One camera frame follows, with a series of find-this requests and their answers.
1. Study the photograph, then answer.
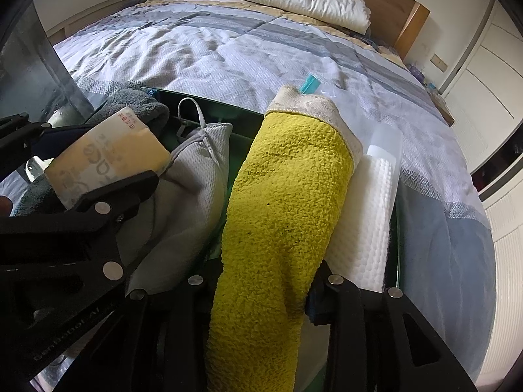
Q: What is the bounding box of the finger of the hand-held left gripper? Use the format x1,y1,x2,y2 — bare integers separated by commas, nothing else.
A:
0,114,99,180
0,171,161,272

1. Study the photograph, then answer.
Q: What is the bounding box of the pale yellow tissue pack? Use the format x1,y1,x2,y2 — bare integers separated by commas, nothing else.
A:
44,106,171,209

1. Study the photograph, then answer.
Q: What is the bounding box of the striped blanket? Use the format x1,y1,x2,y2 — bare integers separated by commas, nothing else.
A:
49,0,497,380

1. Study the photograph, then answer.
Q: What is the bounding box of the yellow towel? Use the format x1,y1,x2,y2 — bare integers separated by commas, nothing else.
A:
206,85,363,392

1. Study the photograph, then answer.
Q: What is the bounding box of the green tray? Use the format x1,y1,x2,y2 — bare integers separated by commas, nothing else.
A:
141,86,409,392

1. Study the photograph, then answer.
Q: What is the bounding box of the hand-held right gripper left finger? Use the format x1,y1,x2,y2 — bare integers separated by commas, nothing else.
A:
53,275,217,392

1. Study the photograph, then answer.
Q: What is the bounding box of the light grey fabric pouch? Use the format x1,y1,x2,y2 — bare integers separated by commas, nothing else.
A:
123,98,234,295

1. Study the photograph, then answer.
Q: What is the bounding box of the wooden nightstand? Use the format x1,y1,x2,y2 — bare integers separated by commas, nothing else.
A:
425,86,456,127

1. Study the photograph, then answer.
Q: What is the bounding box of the clear zip bag teal strip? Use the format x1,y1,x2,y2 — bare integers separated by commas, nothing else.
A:
299,73,403,160

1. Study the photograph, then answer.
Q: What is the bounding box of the white wardrobe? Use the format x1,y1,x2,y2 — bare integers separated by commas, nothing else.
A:
439,0,523,392

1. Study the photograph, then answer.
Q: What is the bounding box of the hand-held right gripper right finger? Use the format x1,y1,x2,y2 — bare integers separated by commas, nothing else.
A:
304,259,479,392

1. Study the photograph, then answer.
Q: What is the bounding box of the dark grey towel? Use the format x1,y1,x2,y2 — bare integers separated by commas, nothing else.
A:
10,82,170,218

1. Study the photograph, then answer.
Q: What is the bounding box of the smoked glass jar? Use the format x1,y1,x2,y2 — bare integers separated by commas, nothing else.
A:
0,0,101,131

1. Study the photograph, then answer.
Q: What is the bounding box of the white towel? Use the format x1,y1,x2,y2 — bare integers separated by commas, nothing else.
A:
325,144,399,292

